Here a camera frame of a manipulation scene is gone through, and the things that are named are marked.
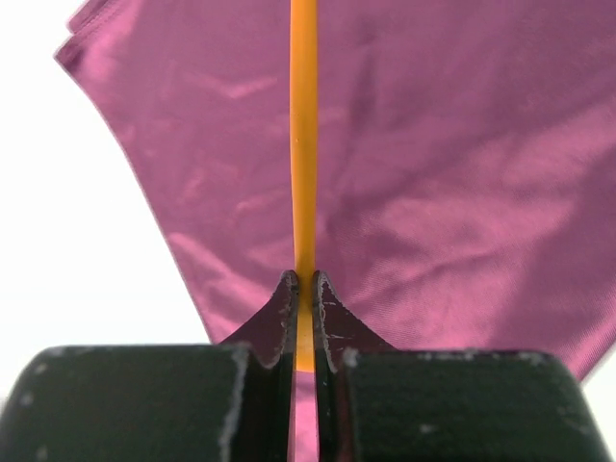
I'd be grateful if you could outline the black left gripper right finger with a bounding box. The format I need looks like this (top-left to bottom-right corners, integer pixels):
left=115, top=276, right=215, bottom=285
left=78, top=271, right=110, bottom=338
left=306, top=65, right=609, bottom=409
left=312, top=271, right=610, bottom=462

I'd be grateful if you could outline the purple satin napkin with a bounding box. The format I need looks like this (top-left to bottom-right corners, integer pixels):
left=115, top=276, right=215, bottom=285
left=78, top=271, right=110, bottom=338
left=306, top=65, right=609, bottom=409
left=52, top=0, right=616, bottom=462

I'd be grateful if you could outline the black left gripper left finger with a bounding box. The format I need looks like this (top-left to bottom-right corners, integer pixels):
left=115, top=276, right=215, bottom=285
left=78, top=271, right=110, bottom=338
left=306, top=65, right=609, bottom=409
left=1, top=270, right=299, bottom=461

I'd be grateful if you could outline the orange plastic spoon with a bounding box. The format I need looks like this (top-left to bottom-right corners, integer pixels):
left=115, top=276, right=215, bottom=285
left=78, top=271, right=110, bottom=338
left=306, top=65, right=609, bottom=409
left=289, top=0, right=318, bottom=372

